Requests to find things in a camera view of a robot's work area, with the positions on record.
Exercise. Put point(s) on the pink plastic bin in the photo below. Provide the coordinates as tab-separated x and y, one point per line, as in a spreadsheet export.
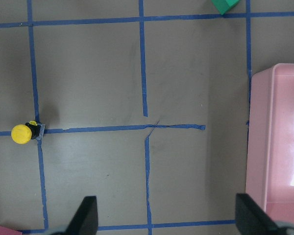
270	157

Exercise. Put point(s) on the yellow push button switch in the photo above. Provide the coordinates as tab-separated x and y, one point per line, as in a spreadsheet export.
24	133

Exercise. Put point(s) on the green cube upper right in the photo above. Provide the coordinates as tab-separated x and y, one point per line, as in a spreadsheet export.
223	6

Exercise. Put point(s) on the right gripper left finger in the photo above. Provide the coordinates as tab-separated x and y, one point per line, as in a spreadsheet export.
84	221

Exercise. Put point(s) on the pink cube bottom centre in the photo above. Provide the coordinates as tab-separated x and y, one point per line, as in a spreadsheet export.
7	231

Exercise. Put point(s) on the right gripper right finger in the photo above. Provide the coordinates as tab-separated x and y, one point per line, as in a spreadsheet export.
250	219

